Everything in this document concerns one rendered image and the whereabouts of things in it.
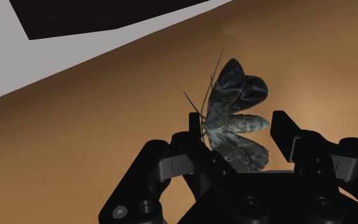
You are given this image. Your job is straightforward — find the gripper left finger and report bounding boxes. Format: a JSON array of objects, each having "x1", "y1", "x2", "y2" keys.
[{"x1": 98, "y1": 111, "x2": 239, "y2": 224}]

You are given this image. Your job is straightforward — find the grey moth figure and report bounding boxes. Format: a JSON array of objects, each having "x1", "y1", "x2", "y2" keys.
[{"x1": 183, "y1": 48, "x2": 271, "y2": 172}]

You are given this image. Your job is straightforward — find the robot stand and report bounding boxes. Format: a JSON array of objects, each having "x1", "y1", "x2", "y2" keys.
[{"x1": 9, "y1": 0, "x2": 211, "y2": 41}]

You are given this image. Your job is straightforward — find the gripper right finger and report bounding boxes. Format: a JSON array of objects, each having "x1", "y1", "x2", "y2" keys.
[{"x1": 270, "y1": 110, "x2": 358, "y2": 213}]

